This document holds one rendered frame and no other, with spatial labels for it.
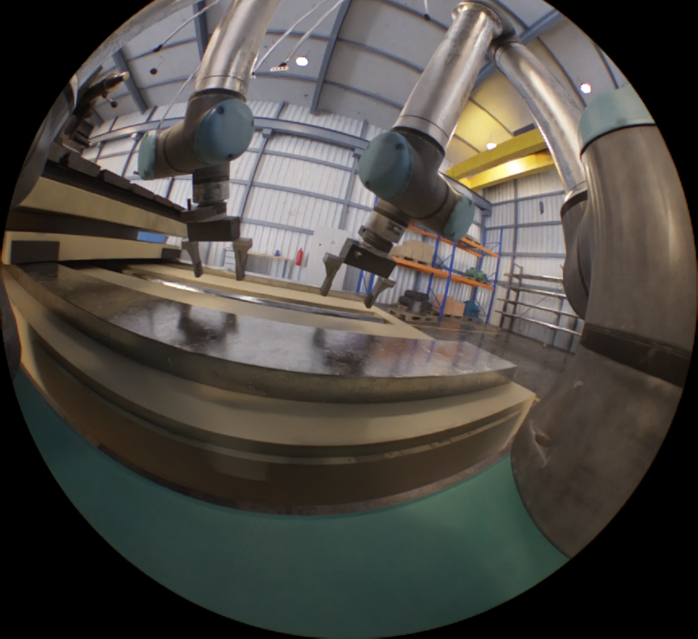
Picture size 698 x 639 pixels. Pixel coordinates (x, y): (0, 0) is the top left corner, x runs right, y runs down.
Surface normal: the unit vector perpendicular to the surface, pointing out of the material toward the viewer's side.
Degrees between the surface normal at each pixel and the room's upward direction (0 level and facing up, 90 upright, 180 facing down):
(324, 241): 90
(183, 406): 0
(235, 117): 95
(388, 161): 95
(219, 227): 114
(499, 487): 0
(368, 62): 169
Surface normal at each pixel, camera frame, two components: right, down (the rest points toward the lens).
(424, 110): -0.36, 0.21
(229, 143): 0.95, 0.30
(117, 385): 0.20, -0.98
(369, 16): -0.15, 0.98
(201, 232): 0.04, 0.49
